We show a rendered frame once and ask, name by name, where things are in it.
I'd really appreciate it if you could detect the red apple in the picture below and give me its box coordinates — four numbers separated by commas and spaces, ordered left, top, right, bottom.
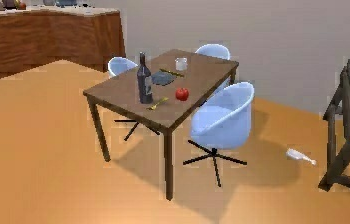
175, 87, 190, 102

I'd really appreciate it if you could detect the yellow fork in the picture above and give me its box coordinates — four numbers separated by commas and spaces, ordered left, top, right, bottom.
146, 96, 170, 111

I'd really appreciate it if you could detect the grey plate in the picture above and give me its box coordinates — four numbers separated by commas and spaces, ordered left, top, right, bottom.
151, 71, 177, 87

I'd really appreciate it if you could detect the brown wooden dining table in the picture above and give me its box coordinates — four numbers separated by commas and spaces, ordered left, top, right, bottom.
82, 48, 240, 202

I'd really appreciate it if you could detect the yellow knife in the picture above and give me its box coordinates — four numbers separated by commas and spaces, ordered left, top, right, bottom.
159, 68, 185, 78

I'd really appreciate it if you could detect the dark wine bottle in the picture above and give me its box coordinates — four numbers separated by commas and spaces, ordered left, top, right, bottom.
136, 51, 154, 105

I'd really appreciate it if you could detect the white cup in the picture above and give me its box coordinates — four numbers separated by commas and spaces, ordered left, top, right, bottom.
174, 57, 189, 72

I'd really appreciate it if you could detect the pale blue shell chair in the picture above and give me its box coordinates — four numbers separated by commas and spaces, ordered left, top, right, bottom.
194, 43, 232, 95
107, 56, 161, 142
182, 81, 256, 188

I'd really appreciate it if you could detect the brown wooden kitchen counter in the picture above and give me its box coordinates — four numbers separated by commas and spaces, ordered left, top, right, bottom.
0, 5, 127, 85

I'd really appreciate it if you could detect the blue grey bowl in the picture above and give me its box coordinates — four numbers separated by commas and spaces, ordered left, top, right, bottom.
54, 0, 79, 8

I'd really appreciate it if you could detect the dark wooden stand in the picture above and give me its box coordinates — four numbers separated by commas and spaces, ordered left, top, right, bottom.
317, 63, 350, 196

